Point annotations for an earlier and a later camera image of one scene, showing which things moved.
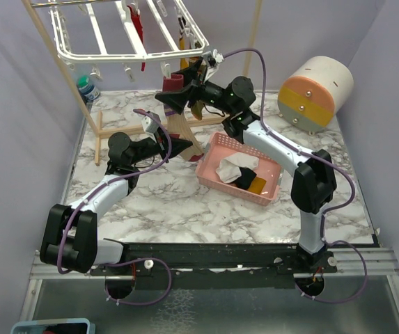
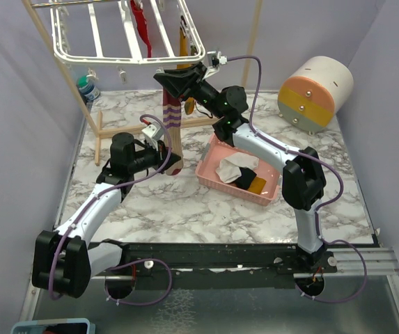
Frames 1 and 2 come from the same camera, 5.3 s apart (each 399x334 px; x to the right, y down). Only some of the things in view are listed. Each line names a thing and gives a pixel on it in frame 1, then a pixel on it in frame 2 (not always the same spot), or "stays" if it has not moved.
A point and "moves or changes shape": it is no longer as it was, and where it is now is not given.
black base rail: x=186 y=266 stays
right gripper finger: x=177 y=100 -> x=177 y=84
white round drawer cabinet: x=319 y=88 stays
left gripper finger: x=177 y=145 -> x=173 y=158
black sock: x=248 y=175 stays
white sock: x=228 y=168 stays
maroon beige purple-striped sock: x=180 y=124 moves or changes shape
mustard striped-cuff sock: x=257 y=185 stays
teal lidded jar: x=87 y=88 stays
